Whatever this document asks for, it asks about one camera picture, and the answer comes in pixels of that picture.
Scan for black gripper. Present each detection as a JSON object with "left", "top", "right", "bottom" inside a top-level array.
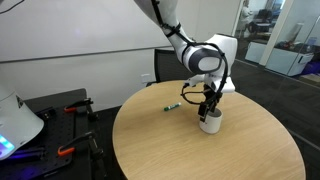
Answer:
[{"left": 198, "top": 84, "right": 224, "bottom": 123}]

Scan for white mug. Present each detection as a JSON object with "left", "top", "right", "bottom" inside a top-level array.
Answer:
[{"left": 198, "top": 108, "right": 224, "bottom": 135}]

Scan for green whiteboard marker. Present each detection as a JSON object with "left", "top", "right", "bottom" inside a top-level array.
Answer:
[{"left": 163, "top": 102, "right": 182, "bottom": 112}]

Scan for black mesh office chair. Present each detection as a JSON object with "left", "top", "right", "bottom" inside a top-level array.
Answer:
[{"left": 146, "top": 48, "right": 196, "bottom": 88}]

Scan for low white cabinet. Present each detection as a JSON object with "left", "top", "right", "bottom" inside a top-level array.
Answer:
[{"left": 264, "top": 46, "right": 315, "bottom": 77}]

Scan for person in white top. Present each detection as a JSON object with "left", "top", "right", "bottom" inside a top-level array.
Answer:
[{"left": 240, "top": 0, "right": 254, "bottom": 33}]

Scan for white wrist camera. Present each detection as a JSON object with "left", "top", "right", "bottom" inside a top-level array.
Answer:
[{"left": 184, "top": 74, "right": 206, "bottom": 88}]

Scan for white wall outlet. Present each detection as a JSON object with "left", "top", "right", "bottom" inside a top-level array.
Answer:
[{"left": 140, "top": 73, "right": 152, "bottom": 84}]

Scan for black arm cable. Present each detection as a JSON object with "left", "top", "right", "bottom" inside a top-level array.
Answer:
[{"left": 150, "top": 0, "right": 231, "bottom": 106}]

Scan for white partition post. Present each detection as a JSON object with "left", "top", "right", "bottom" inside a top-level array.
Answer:
[{"left": 259, "top": 0, "right": 294, "bottom": 66}]

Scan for orange handled black clamp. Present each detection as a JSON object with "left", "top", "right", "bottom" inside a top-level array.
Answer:
[
  {"left": 57, "top": 130, "right": 108, "bottom": 178},
  {"left": 63, "top": 97, "right": 100, "bottom": 122}
]

